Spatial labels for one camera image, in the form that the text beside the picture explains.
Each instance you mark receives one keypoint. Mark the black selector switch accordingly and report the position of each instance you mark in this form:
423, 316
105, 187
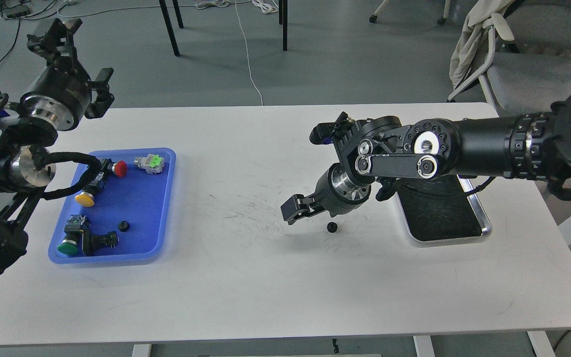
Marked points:
92, 242

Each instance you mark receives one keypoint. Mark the black table leg left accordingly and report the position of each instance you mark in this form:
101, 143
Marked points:
169, 29

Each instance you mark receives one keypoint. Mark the black power strip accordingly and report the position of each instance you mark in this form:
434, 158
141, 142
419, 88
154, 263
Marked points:
16, 12

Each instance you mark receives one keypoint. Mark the black left-side robot arm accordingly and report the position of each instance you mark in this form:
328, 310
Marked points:
31, 173

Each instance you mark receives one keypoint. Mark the grey office chair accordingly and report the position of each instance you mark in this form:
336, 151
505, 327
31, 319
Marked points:
523, 62

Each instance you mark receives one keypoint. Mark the red push button switch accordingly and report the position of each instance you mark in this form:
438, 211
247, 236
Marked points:
111, 168

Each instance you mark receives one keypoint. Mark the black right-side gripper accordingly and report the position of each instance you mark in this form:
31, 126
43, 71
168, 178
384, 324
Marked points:
334, 193

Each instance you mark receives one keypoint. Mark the black right-side robot arm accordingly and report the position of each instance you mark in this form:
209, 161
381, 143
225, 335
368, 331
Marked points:
535, 146

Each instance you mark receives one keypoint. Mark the green push button switch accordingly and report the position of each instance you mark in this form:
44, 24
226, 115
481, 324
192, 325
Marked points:
77, 233

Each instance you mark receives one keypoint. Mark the small black gear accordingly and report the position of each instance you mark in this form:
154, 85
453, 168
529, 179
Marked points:
123, 226
332, 227

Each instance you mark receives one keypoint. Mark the black table leg rear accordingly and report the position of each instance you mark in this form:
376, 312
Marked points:
178, 14

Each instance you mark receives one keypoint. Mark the black table leg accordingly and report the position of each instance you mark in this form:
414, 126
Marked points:
178, 14
169, 29
283, 21

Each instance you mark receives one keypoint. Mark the yellow push button switch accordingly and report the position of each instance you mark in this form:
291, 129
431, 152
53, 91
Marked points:
87, 197

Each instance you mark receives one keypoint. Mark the black table leg right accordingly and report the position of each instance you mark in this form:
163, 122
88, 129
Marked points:
283, 21

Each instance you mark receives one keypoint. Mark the silver metal tray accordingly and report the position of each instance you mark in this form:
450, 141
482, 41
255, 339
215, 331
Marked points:
443, 211

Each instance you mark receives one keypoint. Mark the beige jacket on chair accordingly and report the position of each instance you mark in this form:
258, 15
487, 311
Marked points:
471, 36

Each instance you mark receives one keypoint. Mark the green grey connector module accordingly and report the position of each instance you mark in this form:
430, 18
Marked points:
152, 163

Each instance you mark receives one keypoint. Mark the blue plastic tray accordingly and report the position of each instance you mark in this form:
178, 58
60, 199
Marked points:
140, 198

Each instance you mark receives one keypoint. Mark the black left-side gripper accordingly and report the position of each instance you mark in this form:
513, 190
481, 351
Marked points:
61, 93

